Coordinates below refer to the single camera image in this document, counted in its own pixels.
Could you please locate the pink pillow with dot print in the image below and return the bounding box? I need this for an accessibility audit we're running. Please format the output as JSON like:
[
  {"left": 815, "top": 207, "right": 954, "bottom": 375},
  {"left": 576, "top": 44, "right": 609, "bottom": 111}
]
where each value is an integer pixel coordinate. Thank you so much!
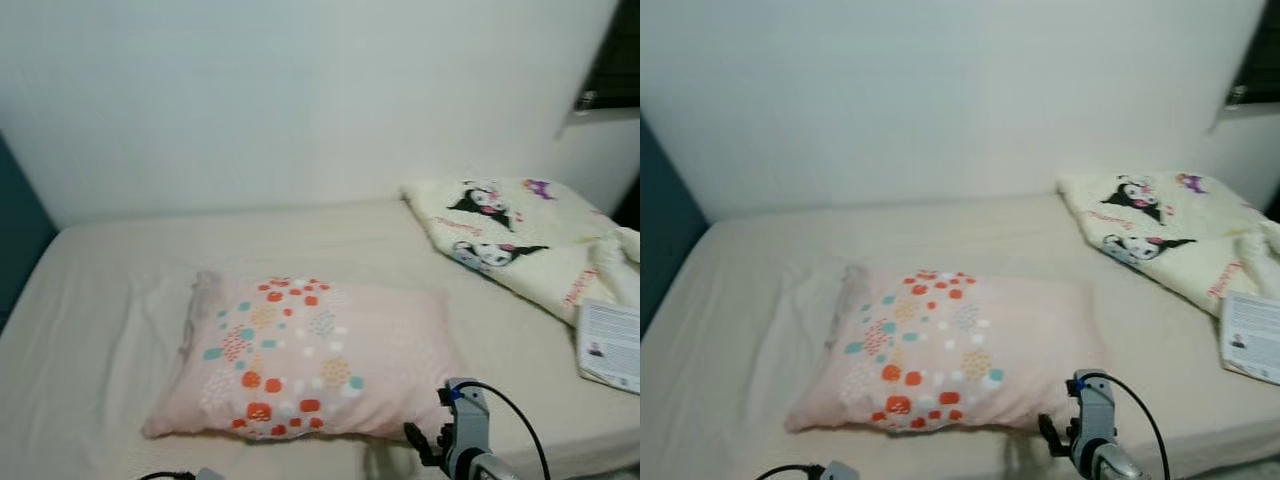
[
  {"left": 783, "top": 263, "right": 1106, "bottom": 435},
  {"left": 141, "top": 270, "right": 466, "bottom": 443}
]

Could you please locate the light blue paperback book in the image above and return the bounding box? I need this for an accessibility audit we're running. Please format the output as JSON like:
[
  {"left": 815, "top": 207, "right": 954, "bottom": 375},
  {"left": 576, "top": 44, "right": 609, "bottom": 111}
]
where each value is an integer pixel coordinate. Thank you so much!
[
  {"left": 576, "top": 298, "right": 641, "bottom": 395},
  {"left": 1220, "top": 290, "right": 1280, "bottom": 386}
]

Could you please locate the cream cartoon print blanket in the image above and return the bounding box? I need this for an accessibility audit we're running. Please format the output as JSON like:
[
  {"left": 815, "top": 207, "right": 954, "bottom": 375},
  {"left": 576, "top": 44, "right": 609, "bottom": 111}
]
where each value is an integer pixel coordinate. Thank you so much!
[
  {"left": 1057, "top": 172, "right": 1280, "bottom": 319},
  {"left": 401, "top": 177, "right": 641, "bottom": 326}
]

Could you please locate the cream bed mattress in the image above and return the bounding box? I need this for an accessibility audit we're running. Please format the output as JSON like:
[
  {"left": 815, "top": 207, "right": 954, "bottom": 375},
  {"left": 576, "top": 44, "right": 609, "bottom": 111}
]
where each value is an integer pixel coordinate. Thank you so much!
[
  {"left": 0, "top": 195, "right": 641, "bottom": 480},
  {"left": 640, "top": 190, "right": 1280, "bottom": 480}
]

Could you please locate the dark window blind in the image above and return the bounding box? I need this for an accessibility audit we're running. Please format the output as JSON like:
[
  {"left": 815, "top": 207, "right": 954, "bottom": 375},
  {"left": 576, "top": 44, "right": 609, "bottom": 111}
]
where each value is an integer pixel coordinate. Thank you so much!
[
  {"left": 573, "top": 0, "right": 641, "bottom": 113},
  {"left": 1228, "top": 0, "right": 1280, "bottom": 109}
]

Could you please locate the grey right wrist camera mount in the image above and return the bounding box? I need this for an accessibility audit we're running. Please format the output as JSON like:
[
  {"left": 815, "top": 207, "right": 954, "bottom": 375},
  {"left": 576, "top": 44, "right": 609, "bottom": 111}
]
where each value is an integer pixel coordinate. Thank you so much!
[
  {"left": 440, "top": 378, "right": 493, "bottom": 476},
  {"left": 1066, "top": 369, "right": 1119, "bottom": 471}
]

